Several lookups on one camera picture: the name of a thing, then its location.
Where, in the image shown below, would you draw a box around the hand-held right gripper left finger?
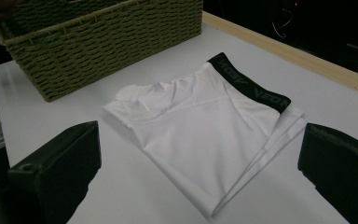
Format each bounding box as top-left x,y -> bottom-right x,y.
7,120 -> 103,224

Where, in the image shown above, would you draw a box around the light wooden board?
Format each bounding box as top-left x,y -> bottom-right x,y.
202,10 -> 358,101

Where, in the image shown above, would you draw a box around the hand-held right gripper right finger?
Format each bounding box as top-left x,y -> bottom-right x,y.
297,122 -> 358,224

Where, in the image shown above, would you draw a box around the white shorts with black waistband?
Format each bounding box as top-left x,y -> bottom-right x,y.
102,51 -> 308,218

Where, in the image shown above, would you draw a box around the green woven basket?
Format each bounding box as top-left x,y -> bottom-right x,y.
0,0 -> 204,103

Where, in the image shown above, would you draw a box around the thin white cable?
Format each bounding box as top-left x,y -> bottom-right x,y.
271,7 -> 294,39

